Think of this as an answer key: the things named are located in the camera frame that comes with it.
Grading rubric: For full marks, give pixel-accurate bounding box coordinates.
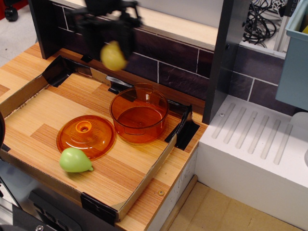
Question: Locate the orange transparent pot lid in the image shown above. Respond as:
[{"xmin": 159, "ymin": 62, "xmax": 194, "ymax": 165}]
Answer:
[{"xmin": 56, "ymin": 115, "xmax": 116, "ymax": 160}]

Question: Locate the green plastic pear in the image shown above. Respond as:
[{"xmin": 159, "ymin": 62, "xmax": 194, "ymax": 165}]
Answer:
[{"xmin": 59, "ymin": 147, "xmax": 94, "ymax": 173}]

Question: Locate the yellow plastic potato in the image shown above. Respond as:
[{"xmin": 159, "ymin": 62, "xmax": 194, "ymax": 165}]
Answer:
[{"xmin": 100, "ymin": 40, "xmax": 128, "ymax": 71}]

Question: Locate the light blue plastic bin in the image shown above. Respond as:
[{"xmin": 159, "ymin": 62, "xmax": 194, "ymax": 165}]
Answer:
[{"xmin": 276, "ymin": 0, "xmax": 308, "ymax": 110}]

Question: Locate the dark grey shelf post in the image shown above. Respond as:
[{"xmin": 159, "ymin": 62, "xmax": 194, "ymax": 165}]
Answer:
[{"xmin": 203, "ymin": 0, "xmax": 250, "ymax": 124}]

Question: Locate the black cable bundle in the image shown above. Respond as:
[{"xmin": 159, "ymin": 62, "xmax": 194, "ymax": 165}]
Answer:
[{"xmin": 242, "ymin": 0, "xmax": 287, "ymax": 48}]

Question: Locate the cardboard fence with black tape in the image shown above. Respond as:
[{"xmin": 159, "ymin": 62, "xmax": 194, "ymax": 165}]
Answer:
[{"xmin": 0, "ymin": 52, "xmax": 206, "ymax": 231}]

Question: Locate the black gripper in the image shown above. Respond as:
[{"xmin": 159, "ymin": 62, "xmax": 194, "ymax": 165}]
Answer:
[{"xmin": 65, "ymin": 0, "xmax": 142, "ymax": 62}]

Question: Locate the orange transparent pot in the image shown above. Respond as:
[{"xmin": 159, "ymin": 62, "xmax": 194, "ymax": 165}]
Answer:
[{"xmin": 110, "ymin": 83, "xmax": 169, "ymax": 143}]

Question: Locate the white drainboard sink unit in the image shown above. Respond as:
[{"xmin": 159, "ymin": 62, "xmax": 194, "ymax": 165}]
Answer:
[{"xmin": 195, "ymin": 96, "xmax": 308, "ymax": 230}]

